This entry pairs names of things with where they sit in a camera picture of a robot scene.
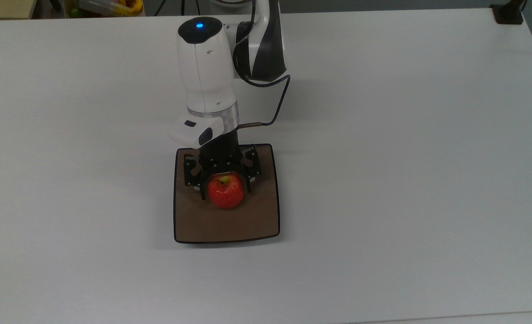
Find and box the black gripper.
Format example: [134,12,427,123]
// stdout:
[183,127,262,201]

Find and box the red apple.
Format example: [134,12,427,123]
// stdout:
[207,172,245,210]

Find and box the square brown ceramic plate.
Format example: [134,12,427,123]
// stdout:
[173,144,280,245]

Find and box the yellow plastic bag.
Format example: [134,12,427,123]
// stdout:
[66,0,144,18]

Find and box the beige box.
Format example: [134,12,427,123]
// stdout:
[0,0,37,20]

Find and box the black table clamp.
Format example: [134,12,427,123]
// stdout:
[490,0,527,25]

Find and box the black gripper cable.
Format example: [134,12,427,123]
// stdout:
[232,0,292,129]

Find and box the black background cable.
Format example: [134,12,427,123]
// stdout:
[153,0,201,17]

